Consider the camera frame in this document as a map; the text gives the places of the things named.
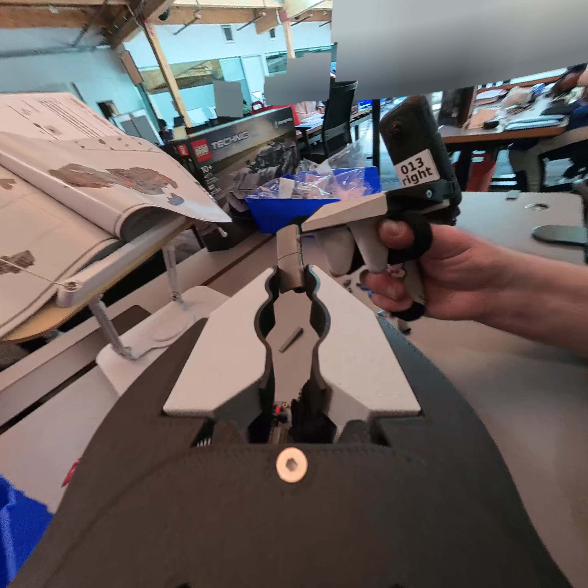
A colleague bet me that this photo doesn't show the black office chair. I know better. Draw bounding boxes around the black office chair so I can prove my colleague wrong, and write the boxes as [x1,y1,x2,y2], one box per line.
[299,80,359,161]

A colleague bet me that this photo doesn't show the black metal pole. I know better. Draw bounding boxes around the black metal pole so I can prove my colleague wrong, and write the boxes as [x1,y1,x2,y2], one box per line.
[371,99,382,168]

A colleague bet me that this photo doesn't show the dark lego set box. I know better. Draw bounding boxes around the dark lego set box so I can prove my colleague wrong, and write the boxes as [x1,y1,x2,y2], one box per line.
[162,107,301,252]

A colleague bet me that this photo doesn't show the white metal book stand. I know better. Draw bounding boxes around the white metal book stand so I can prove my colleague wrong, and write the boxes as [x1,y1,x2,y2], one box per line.
[55,215,232,397]

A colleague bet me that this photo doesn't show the black oval stand base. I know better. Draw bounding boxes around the black oval stand base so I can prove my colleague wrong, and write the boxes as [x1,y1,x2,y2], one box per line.
[532,224,588,246]

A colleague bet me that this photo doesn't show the lego instruction booklet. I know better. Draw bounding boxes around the lego instruction booklet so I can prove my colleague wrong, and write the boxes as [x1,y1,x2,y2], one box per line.
[0,92,232,343]

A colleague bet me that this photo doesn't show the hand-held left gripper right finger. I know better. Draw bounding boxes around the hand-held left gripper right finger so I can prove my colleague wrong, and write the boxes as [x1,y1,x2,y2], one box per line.
[305,264,422,443]

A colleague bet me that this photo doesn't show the wooden desk black legs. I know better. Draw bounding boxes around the wooden desk black legs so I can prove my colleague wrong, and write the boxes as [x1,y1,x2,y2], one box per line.
[439,83,575,194]

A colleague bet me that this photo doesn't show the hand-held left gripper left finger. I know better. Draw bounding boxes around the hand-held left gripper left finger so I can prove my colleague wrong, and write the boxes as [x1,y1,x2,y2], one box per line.
[162,266,279,443]

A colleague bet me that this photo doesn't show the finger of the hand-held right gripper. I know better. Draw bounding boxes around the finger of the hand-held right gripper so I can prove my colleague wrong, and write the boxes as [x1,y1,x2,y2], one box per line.
[322,230,355,277]
[301,192,392,273]

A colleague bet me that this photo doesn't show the person's right hand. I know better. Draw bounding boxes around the person's right hand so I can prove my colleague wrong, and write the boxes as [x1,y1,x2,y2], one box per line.
[358,219,497,325]

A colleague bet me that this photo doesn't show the pile of clear plastic bags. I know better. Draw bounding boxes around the pile of clear plastic bags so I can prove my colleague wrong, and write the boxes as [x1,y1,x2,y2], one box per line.
[248,146,381,203]

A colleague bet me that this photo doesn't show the small dark printed box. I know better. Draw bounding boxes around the small dark printed box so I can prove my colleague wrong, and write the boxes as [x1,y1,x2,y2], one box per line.
[441,87,478,127]

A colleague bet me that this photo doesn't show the red bin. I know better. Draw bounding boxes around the red bin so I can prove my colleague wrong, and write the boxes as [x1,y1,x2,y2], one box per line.
[468,152,499,191]

